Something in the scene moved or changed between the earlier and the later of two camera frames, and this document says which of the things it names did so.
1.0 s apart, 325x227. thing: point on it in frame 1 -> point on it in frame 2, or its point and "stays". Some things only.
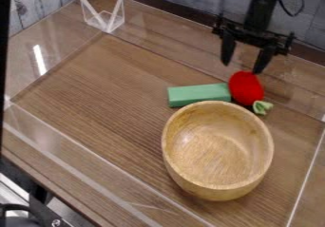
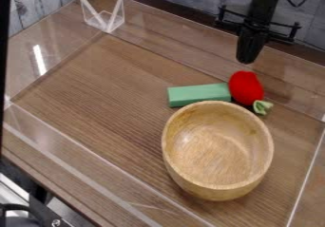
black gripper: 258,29 -> 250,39
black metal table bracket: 41,216 stays
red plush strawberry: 246,89 stays
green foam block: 183,96 stays
